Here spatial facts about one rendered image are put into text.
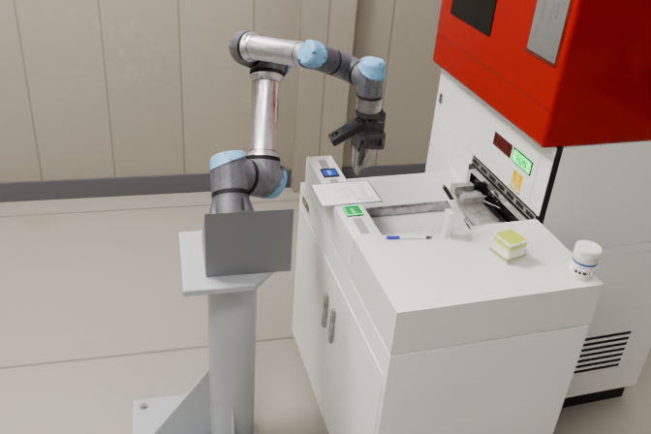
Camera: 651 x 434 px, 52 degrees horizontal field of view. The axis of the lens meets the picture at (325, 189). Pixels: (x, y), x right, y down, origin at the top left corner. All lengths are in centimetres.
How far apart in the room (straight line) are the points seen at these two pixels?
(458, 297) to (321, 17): 226
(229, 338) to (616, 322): 146
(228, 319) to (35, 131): 214
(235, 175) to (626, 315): 158
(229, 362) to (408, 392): 66
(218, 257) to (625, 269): 146
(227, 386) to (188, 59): 201
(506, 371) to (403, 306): 45
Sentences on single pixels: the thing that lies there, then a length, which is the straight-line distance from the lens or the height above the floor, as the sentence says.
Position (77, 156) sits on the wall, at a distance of 405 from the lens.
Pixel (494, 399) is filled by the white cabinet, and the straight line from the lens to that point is 214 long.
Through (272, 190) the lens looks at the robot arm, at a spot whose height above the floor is 98.
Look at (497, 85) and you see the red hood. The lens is 232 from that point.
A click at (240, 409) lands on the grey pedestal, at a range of 248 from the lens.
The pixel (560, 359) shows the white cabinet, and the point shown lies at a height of 69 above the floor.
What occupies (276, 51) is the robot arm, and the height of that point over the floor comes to 144.
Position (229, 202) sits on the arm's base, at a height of 102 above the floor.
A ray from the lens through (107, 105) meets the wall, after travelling 391.
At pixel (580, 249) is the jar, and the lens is 197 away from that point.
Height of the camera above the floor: 205
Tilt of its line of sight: 29 degrees down
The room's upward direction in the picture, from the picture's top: 5 degrees clockwise
